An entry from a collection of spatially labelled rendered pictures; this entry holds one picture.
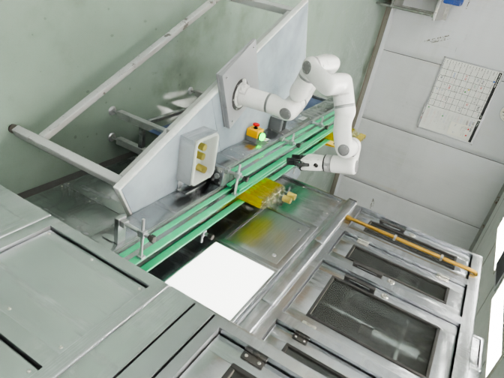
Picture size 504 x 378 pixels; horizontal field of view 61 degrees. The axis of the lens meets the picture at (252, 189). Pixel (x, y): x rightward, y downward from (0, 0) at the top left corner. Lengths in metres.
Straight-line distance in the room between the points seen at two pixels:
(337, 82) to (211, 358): 1.11
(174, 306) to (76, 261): 0.33
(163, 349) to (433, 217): 7.52
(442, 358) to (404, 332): 0.16
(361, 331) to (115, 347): 1.07
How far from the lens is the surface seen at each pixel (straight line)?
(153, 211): 1.82
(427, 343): 1.95
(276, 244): 2.07
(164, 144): 1.80
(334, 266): 2.11
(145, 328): 1.12
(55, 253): 1.36
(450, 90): 7.67
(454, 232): 8.41
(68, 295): 1.23
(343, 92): 1.75
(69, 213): 2.19
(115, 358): 1.07
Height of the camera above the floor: 1.77
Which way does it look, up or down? 22 degrees down
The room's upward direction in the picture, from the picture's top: 114 degrees clockwise
